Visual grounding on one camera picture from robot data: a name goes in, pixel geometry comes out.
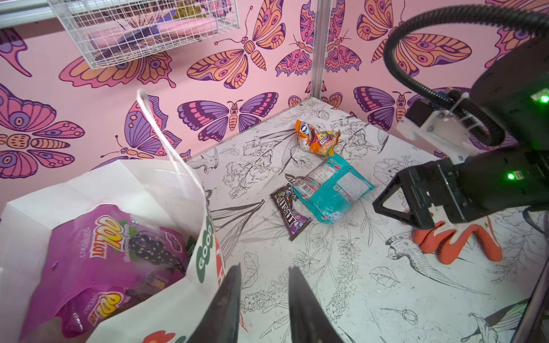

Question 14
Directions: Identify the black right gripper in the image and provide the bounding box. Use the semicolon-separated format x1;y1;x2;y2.
373;160;466;230

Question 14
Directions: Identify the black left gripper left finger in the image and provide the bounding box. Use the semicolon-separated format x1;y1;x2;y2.
188;264;242;343

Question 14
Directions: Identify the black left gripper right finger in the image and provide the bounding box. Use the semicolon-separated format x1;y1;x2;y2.
289;267;343;343

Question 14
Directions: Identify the purple blackcurrant candy bag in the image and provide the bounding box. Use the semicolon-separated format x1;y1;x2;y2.
20;204;190;340

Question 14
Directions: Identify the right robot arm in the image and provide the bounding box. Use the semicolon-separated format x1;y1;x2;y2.
373;38;548;230

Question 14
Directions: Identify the white floral paper bag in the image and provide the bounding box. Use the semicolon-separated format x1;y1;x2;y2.
1;91;224;342

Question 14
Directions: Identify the teal mint candy bag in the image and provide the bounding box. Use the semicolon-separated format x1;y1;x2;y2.
290;154;375;224

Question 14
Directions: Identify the orange lemon candy bag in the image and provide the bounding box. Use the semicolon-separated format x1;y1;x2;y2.
295;120;341;157

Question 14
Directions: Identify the brown chocolate candy packet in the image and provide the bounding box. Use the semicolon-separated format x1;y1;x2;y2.
270;184;313;241

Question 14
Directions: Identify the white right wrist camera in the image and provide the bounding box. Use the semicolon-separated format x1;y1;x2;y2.
396;94;480;164

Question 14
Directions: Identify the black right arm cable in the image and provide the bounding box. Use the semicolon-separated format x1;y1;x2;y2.
382;3;549;147

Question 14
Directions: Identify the clear wall basket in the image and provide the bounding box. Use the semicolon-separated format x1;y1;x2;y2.
48;0;240;69

